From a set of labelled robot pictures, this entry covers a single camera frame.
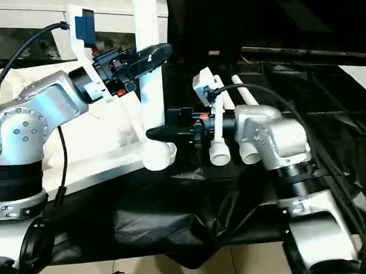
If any dark metal rail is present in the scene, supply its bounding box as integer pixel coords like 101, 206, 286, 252
243, 42, 366, 65

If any black box with tan label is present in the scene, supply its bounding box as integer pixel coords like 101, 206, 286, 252
168, 0, 245, 72

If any black mat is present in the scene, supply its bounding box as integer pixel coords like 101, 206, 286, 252
22, 44, 366, 274

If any white cabinet with glass doors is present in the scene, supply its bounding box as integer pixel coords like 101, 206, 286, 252
0, 0, 171, 61

